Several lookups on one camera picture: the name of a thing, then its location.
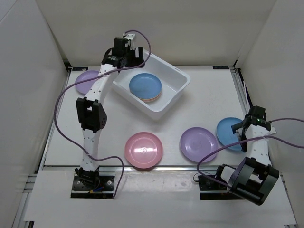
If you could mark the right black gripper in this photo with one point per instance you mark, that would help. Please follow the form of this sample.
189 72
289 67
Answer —
236 127

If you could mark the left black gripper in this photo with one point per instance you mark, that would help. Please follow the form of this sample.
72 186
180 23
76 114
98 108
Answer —
136 61

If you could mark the blue plate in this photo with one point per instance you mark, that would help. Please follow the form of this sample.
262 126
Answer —
145 86
224 131

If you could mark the orange yellow plate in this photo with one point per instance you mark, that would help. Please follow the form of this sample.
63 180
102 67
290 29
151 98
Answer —
152 97

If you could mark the pink plate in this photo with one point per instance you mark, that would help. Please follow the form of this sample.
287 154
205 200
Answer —
143 150
152 98

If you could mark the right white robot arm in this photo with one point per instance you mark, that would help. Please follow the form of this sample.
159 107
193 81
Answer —
254 177

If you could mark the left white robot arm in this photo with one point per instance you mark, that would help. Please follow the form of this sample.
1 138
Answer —
90 111

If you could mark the white plastic bin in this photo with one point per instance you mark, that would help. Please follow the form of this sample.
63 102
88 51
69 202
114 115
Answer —
173 83

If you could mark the white table board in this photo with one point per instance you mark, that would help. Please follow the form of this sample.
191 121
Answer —
210 96

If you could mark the purple plate front right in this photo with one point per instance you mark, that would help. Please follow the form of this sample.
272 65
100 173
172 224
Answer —
197 142

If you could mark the purple plate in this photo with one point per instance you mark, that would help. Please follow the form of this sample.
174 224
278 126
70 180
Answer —
197 142
83 88

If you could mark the purple plate back left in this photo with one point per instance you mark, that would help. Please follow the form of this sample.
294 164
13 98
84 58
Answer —
83 88

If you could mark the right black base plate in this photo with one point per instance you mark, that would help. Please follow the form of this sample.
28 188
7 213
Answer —
210 190

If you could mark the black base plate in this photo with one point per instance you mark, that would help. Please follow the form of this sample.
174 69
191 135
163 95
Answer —
210 190
104 189

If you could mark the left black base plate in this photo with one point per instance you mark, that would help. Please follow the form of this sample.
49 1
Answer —
104 189

